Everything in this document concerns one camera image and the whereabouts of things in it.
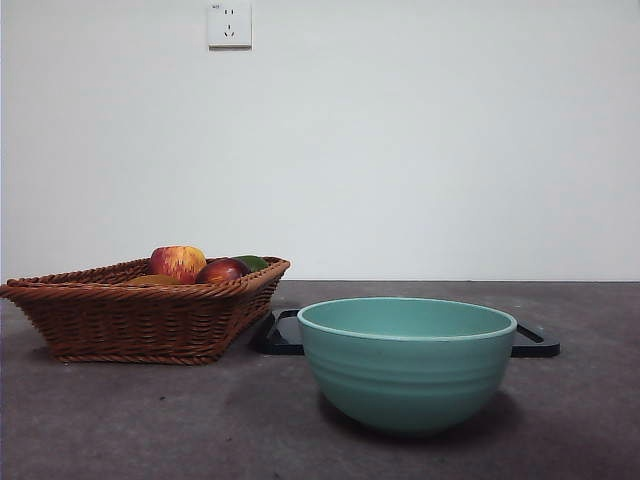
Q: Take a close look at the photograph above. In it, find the black rectangular tray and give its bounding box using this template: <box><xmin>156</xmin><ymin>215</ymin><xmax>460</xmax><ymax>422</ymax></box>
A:
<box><xmin>252</xmin><ymin>308</ymin><xmax>561</xmax><ymax>358</ymax></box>

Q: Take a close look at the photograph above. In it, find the green fruit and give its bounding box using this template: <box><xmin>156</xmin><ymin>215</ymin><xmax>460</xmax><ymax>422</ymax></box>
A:
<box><xmin>232</xmin><ymin>254</ymin><xmax>270</xmax><ymax>274</ymax></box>

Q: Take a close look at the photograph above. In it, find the brown kiwi fruit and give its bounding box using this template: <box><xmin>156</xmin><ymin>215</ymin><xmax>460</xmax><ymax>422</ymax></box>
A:
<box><xmin>127</xmin><ymin>273</ymin><xmax>181</xmax><ymax>288</ymax></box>

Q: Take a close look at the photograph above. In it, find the white wall socket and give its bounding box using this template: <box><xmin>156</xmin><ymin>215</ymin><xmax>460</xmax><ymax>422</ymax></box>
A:
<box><xmin>208</xmin><ymin>1</ymin><xmax>253</xmax><ymax>50</ymax></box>

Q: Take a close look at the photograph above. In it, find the brown wicker basket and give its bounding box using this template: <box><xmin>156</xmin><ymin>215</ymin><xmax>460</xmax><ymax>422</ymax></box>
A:
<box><xmin>0</xmin><ymin>256</ymin><xmax>292</xmax><ymax>365</ymax></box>

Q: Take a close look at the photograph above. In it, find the teal ribbed bowl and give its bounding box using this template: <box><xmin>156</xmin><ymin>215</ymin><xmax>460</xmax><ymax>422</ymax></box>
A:
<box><xmin>297</xmin><ymin>296</ymin><xmax>519</xmax><ymax>435</ymax></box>

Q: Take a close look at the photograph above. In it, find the red and yellow apple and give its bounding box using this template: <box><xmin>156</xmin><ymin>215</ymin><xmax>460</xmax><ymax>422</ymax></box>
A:
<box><xmin>148</xmin><ymin>244</ymin><xmax>208</xmax><ymax>285</ymax></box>

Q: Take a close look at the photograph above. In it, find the dark red plum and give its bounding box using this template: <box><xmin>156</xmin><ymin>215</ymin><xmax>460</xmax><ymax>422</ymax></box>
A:
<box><xmin>195</xmin><ymin>257</ymin><xmax>251</xmax><ymax>285</ymax></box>

